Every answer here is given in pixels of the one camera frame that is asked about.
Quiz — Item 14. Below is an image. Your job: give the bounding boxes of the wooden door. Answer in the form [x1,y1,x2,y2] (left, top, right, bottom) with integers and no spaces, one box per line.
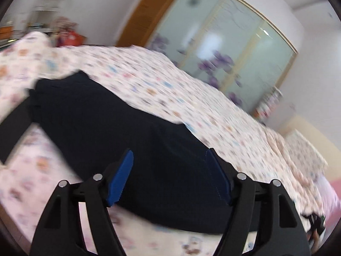
[116,0,179,48]

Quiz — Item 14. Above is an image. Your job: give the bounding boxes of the floral printed bed sheet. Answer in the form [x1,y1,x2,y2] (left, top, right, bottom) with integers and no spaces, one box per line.
[0,31,329,256]

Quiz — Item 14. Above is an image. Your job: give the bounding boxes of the white shelf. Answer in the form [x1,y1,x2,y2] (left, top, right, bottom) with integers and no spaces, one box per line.
[27,0,72,34]

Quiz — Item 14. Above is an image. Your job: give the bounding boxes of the glass sliding wardrobe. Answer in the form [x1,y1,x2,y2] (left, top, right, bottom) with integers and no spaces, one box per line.
[145,0,298,112]

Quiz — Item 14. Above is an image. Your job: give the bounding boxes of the pink pillow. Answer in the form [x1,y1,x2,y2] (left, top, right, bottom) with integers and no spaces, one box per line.
[318,177,341,235]

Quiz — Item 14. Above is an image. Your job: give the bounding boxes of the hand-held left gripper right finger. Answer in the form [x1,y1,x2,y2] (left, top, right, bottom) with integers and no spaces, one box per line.
[205,148,312,256]

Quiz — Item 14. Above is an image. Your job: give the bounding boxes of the red bag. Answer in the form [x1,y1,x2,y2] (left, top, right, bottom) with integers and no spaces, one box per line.
[57,29,87,48]

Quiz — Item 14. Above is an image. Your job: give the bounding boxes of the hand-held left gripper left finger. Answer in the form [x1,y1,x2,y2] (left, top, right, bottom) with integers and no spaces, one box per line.
[29,149,134,256]

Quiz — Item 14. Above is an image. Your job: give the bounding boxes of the black pants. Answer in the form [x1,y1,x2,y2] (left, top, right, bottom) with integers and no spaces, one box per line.
[0,71,269,234]

